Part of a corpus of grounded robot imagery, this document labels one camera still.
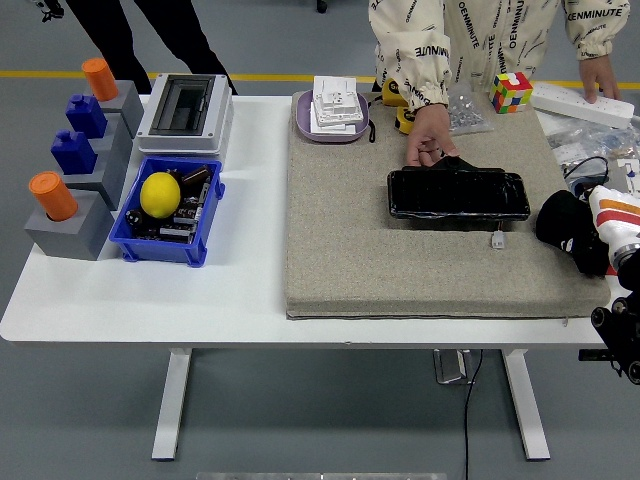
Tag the silver metal bracket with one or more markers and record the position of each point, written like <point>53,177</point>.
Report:
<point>452,367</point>

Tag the colourful puzzle cube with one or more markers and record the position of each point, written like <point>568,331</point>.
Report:
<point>510,92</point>

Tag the blue plastic bin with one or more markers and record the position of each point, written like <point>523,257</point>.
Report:
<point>165,252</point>

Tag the brown electronic component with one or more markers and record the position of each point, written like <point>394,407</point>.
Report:
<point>196,175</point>

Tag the white wall socket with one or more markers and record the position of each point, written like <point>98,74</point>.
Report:
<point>337,100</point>

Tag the blue block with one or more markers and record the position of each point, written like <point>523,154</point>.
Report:
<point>86,116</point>
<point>74,152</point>

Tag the grey block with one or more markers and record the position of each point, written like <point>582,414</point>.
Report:
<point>119,137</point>
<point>127,102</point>
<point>70,240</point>
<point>95,182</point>

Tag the white socket plate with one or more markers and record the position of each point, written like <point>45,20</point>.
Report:
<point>335,129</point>

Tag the black round component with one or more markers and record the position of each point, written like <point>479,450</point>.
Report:
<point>134,217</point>

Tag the person's left hand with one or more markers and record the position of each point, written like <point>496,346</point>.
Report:
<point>600,75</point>

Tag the glossy black panel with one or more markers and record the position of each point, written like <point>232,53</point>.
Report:
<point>450,195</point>

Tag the person's left forearm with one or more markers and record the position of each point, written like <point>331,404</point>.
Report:
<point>595,25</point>

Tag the person's right hand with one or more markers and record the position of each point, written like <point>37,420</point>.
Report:
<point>429,131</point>

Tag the yellow lemon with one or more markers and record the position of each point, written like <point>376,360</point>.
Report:
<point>160,195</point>

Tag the grey-brown mat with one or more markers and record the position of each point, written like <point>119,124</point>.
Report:
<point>375,270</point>

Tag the person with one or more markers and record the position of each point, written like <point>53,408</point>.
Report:
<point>490,30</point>
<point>150,30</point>

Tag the clear plastic parts bag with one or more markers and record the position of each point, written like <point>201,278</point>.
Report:
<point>580,140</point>

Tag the orange cylinder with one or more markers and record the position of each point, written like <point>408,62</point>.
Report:
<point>52,197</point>
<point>100,80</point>

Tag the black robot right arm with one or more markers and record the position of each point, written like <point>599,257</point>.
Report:
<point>625,330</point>

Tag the white electrical device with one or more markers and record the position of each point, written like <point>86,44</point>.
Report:
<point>629,175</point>

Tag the grey electrical distribution box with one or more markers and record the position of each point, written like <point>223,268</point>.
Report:
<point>150,145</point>

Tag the purple tray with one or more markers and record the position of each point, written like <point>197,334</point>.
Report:
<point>302,120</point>

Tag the black circuit board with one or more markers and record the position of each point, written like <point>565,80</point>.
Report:
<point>182,216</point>

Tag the white table leg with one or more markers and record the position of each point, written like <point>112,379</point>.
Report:
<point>525,400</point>
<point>172,400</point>

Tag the person's right forearm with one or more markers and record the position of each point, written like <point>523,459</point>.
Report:
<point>415,67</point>

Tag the clear bag of metal screws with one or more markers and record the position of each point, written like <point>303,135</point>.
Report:
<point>470,117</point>

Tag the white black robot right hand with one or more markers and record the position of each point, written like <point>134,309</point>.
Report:
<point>617,215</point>

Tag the white power strip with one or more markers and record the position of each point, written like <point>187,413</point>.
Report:
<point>565,97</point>

